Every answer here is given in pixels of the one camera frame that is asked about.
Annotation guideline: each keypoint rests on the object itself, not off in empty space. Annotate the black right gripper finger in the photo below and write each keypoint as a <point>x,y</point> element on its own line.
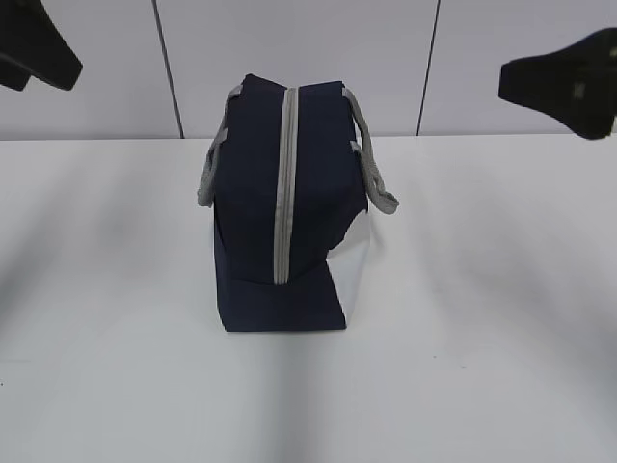
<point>575,85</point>

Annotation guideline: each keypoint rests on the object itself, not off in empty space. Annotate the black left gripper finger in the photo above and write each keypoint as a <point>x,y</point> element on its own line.
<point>32,46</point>

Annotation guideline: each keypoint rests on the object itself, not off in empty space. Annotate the navy and white lunch bag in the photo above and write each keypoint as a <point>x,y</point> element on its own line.
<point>291,178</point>

